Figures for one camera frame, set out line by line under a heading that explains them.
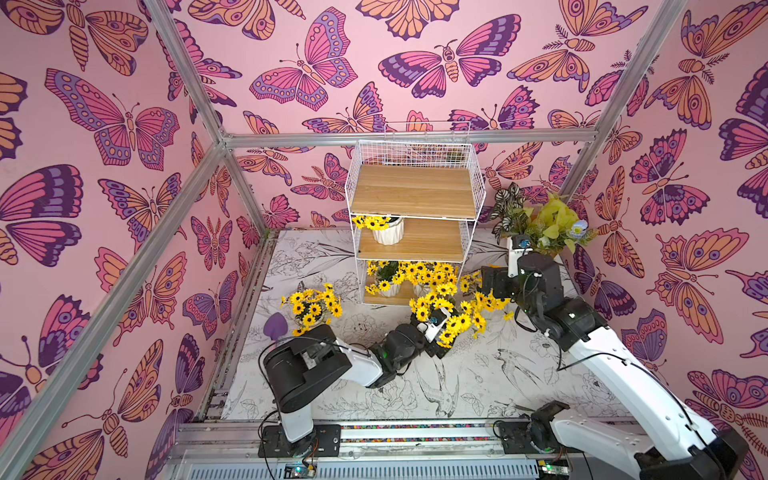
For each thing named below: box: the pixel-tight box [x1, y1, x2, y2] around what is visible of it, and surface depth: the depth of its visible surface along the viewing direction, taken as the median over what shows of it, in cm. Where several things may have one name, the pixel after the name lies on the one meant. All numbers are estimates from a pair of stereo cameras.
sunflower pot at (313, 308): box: [280, 283, 343, 337], surface depth 87 cm
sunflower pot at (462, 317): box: [409, 286, 487, 348], surface depth 74 cm
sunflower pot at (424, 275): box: [398, 261, 458, 297], surface depth 90 cm
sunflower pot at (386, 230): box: [352, 215, 404, 246], surface depth 80 cm
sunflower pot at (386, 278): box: [365, 260, 404, 298], surface depth 94 cm
